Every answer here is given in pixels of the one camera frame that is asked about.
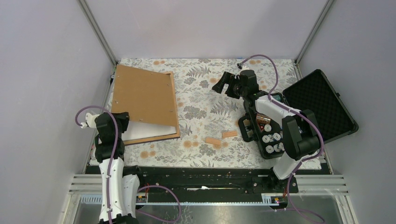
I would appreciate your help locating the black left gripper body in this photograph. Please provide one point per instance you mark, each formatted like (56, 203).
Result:
(122, 122)

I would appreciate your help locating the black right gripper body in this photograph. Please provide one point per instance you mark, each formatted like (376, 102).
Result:
(243, 90)

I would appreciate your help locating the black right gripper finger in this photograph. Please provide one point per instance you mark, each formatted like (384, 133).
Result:
(227, 78)
(233, 90)

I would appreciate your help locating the landscape photo print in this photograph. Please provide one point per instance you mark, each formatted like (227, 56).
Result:
(139, 130)

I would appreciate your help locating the brown backing board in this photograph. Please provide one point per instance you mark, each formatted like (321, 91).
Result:
(147, 96)

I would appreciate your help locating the wooden picture frame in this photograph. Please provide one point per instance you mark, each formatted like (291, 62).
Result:
(170, 136)

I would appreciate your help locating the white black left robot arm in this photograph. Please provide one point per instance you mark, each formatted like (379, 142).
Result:
(119, 190)

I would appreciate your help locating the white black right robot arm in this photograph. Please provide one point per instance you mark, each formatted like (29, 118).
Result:
(301, 138)

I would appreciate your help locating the small wooden block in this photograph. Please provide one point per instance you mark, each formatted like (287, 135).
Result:
(213, 141)
(229, 134)

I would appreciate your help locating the floral table cloth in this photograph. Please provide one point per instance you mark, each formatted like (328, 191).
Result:
(202, 113)

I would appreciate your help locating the black poker chip case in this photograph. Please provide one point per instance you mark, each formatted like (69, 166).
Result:
(313, 92)

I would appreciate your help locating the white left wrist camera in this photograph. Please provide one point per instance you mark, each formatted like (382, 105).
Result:
(89, 121)

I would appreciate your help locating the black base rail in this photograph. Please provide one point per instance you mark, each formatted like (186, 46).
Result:
(211, 185)

